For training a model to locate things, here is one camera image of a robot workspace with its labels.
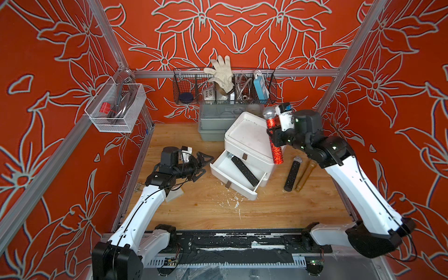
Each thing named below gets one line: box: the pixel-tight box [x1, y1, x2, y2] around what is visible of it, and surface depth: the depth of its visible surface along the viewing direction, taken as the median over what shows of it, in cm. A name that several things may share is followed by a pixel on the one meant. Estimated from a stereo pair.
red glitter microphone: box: [263, 106, 284, 165], surface depth 67 cm
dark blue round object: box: [179, 92, 194, 104], surface depth 102 cm
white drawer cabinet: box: [209, 111, 286, 201], surface depth 83 cm
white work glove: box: [203, 54, 236, 96], surface depth 91 cm
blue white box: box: [253, 70, 271, 101], surface depth 89 cm
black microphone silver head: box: [284, 155, 303, 192], surface depth 92 cm
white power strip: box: [203, 88, 216, 101], surface depth 95 cm
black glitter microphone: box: [226, 152, 260, 188], surface depth 85 cm
